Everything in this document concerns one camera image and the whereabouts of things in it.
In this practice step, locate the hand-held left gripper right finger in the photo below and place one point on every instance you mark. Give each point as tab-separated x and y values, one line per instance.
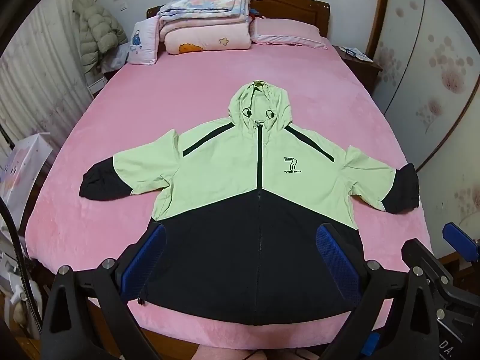
337	260

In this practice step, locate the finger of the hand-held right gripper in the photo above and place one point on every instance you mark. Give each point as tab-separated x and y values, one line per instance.
427	258
459	240

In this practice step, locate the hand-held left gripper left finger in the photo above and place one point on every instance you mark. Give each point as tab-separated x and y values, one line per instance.
144	260

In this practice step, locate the green and black hooded jacket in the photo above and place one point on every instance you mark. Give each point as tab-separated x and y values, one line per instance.
225	157

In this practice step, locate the black pole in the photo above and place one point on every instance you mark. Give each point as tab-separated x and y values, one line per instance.
18	266

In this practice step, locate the bed with pink sheet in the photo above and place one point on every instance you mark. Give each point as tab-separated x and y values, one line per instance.
150	101

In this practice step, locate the floral sliding wardrobe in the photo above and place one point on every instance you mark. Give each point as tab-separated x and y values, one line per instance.
442	63

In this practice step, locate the wooden nightstand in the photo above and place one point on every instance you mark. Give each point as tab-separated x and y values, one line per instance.
362	73

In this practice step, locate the papers on nightstand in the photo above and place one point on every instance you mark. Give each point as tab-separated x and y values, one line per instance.
356	54

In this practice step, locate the white curtain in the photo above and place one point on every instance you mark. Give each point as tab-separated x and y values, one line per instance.
33	82

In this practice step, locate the pink folded cartoon blanket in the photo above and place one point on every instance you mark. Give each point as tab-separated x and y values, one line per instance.
210	35

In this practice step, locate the beige puffer coat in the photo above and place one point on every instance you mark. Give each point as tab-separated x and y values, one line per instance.
97	30

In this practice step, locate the wooden headboard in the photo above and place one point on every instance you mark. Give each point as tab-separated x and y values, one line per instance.
292	7

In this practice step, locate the small red blue object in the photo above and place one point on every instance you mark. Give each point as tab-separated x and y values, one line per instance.
255	14

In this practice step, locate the floral folded quilt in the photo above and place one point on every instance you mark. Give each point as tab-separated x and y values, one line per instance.
210	0

